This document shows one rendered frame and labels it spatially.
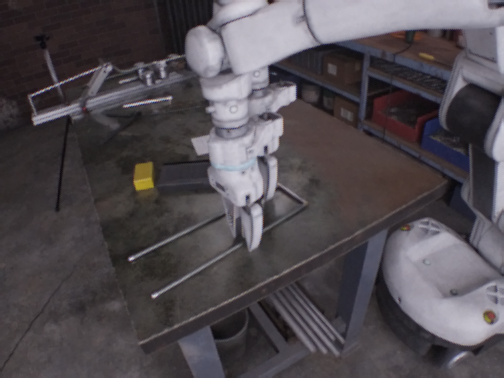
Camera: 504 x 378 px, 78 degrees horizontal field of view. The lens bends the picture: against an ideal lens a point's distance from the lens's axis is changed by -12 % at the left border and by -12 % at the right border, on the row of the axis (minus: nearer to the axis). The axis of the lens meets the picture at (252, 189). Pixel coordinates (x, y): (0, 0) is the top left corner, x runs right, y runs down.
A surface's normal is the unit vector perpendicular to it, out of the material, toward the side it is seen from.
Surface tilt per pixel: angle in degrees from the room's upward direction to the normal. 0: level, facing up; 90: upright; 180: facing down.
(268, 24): 77
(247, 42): 82
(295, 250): 0
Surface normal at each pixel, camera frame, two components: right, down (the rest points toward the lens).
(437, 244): 0.29, 0.30
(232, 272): -0.07, -0.80
